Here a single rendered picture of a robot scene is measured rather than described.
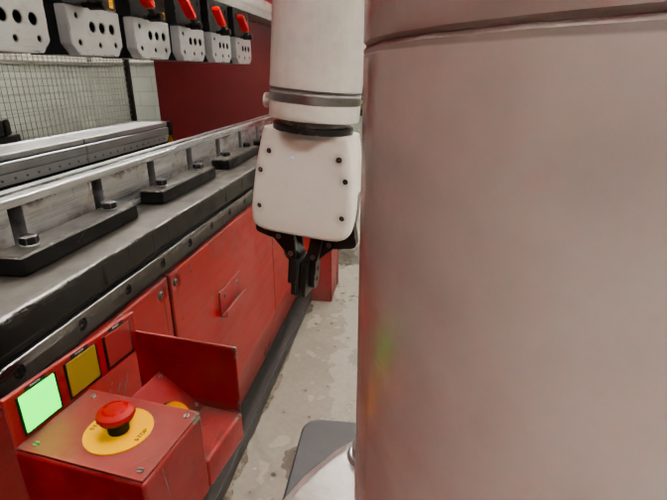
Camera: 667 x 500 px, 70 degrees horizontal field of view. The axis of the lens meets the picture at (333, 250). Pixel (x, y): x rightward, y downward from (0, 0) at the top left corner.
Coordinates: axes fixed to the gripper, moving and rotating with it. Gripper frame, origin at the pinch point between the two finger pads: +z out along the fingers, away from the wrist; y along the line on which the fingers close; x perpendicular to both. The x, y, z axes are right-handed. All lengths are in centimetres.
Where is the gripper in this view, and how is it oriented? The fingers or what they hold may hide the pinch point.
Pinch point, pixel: (304, 274)
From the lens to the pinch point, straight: 50.0
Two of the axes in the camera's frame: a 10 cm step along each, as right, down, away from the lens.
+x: 2.8, -3.4, 9.0
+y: 9.6, 1.8, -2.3
